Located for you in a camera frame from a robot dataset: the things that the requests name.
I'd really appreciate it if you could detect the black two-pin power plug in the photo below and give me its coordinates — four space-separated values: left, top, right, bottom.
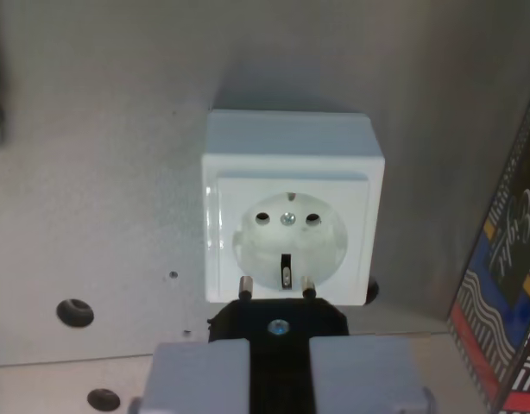
206 274 350 414

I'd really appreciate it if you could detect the white wall socket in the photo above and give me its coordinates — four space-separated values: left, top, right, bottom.
201 110 386 307

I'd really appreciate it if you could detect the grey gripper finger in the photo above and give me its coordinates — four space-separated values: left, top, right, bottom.
127 338 252 414
309 336 437 414

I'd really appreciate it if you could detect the colourful patterned box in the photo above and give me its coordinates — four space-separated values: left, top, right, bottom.
445 81 530 414

